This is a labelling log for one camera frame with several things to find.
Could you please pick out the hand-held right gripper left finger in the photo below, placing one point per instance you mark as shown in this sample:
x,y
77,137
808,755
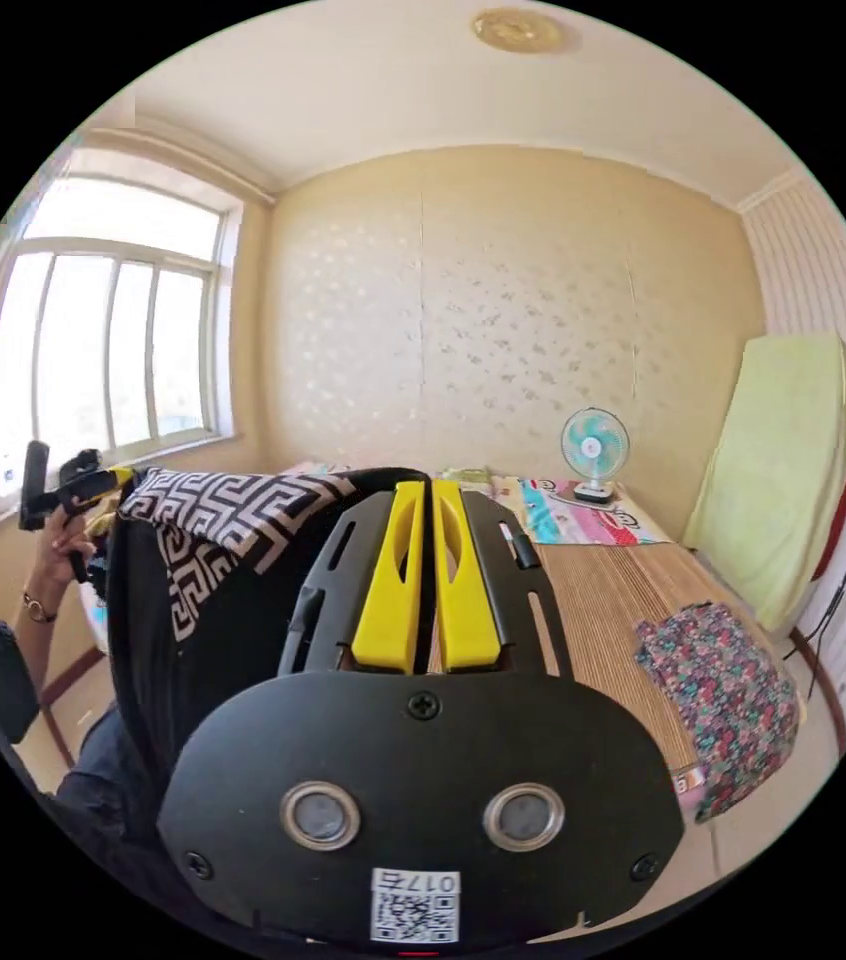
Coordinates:
x,y
385,600

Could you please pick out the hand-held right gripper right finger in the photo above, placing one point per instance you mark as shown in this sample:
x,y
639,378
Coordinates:
x,y
468,607

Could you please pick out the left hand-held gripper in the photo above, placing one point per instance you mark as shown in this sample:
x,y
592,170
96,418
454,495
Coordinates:
x,y
82,480

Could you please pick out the black long sleeve with pattern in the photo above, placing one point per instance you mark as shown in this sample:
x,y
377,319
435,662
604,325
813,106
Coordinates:
x,y
228,585

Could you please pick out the person's left forearm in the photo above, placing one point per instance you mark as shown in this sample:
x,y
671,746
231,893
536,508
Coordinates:
x,y
37,611

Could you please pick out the person's left hand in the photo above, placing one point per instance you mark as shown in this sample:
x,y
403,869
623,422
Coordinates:
x,y
59,551

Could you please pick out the bed with woven mat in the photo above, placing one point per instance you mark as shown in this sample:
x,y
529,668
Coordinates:
x,y
603,592

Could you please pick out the window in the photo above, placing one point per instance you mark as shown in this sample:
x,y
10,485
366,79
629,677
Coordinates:
x,y
104,337

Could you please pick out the small blue table fan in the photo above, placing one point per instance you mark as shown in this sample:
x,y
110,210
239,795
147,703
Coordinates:
x,y
594,457

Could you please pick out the floral garment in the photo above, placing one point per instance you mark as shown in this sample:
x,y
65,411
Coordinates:
x,y
719,701

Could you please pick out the person's body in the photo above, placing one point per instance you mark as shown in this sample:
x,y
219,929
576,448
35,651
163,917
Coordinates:
x,y
40,750

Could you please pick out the yellow-green upright mattress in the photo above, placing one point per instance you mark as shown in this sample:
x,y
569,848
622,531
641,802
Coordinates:
x,y
775,480

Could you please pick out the gold ceiling lamp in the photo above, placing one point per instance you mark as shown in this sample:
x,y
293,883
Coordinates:
x,y
519,30

